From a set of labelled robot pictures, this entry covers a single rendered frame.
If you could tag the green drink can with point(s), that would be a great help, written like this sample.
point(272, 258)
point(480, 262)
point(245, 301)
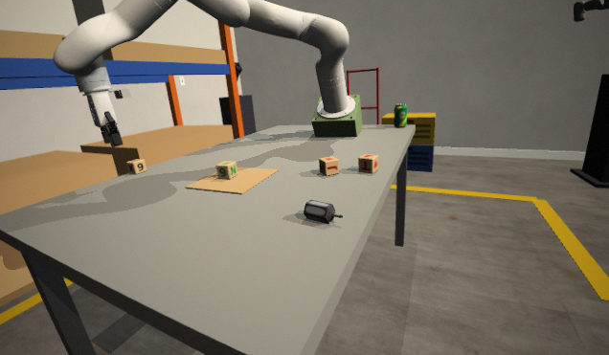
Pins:
point(400, 115)

